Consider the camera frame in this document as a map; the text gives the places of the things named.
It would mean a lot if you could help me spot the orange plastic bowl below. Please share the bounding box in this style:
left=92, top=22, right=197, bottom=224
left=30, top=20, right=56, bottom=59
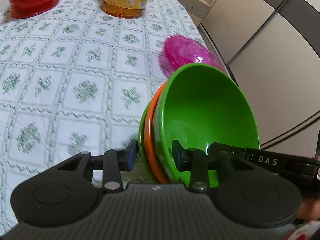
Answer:
left=143, top=82, right=169, bottom=184

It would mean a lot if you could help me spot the pink transparent plastic bowl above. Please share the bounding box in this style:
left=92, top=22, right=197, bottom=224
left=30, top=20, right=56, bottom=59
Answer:
left=158, top=35, right=227, bottom=78

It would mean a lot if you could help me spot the right hand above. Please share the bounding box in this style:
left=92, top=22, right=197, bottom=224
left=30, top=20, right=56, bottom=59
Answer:
left=297, top=198, right=320, bottom=221

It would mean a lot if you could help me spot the floral white green tablecloth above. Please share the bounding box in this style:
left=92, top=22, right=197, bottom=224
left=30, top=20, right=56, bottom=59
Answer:
left=1, top=0, right=210, bottom=234

